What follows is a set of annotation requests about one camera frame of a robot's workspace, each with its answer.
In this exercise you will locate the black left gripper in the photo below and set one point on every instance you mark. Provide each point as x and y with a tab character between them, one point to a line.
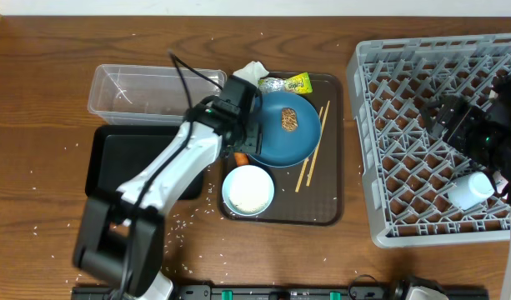
252	138

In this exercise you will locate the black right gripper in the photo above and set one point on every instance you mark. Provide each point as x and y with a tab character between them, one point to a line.
443	117

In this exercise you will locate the dark blue plate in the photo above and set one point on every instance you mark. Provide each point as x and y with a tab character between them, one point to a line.
282	148

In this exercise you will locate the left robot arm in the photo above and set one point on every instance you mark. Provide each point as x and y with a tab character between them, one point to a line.
121	237

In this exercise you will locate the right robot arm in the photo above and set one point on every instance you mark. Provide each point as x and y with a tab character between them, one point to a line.
496	155

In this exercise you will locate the grey dishwasher rack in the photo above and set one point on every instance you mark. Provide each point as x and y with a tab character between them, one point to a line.
406	172

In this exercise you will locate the orange carrot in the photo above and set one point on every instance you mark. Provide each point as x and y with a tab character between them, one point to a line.
241	159

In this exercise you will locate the brown patterned cookie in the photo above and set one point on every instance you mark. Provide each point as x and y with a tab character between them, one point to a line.
289	119

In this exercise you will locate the light blue rice bowl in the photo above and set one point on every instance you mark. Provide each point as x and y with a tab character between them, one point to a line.
248	190

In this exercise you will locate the crumpled white tissue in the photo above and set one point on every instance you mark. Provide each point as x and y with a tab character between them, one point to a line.
252	72

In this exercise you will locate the yellow foil snack wrapper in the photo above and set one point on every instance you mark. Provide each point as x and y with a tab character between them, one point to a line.
298	84

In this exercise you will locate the wooden chopstick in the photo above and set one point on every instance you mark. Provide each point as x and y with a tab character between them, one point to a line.
315	154
305	161

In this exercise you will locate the brown serving tray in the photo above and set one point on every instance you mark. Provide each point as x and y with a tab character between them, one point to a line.
307	195

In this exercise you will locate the clear plastic bin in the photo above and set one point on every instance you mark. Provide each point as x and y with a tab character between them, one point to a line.
137	95

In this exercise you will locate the black plastic tray bin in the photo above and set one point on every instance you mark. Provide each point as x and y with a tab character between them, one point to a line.
121	152

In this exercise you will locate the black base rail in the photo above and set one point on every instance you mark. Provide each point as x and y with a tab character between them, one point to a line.
363	287

